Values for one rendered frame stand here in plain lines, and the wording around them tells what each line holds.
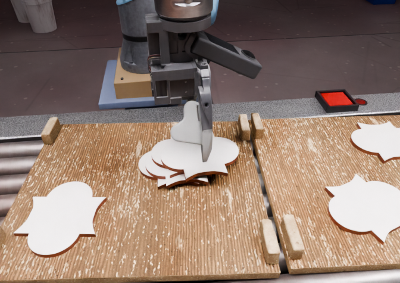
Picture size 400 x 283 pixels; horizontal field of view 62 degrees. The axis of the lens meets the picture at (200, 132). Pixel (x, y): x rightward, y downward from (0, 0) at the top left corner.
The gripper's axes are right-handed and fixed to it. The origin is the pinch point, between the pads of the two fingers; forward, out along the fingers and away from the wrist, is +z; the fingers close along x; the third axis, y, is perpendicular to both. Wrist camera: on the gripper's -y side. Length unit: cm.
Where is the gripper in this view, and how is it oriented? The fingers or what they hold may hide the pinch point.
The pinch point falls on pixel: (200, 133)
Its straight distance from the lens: 56.5
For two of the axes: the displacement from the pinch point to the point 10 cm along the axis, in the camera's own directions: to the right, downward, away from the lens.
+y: -9.8, 1.2, -1.5
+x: 1.9, 6.0, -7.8
